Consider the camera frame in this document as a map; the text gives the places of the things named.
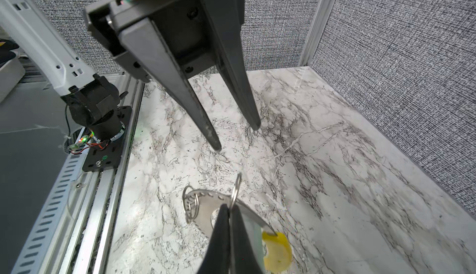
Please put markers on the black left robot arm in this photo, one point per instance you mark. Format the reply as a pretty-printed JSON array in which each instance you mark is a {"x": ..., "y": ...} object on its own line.
[{"x": 89, "y": 96}]

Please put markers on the yellow capped key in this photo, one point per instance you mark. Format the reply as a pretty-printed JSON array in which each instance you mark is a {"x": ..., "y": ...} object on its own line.
[{"x": 279, "y": 254}]

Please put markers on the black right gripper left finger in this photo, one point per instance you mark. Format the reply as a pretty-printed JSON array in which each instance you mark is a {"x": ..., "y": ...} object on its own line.
[{"x": 217, "y": 257}]

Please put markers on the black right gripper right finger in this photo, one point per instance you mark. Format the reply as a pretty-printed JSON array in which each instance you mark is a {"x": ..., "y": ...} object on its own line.
[{"x": 243, "y": 260}]

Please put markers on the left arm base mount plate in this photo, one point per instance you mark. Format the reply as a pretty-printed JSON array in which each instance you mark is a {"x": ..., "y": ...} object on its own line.
[{"x": 106, "y": 144}]

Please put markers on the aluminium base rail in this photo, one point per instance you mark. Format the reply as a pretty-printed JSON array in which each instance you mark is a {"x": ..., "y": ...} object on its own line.
[{"x": 74, "y": 229}]

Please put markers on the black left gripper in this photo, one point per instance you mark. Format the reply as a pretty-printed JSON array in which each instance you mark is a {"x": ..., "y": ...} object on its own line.
[{"x": 198, "y": 34}]

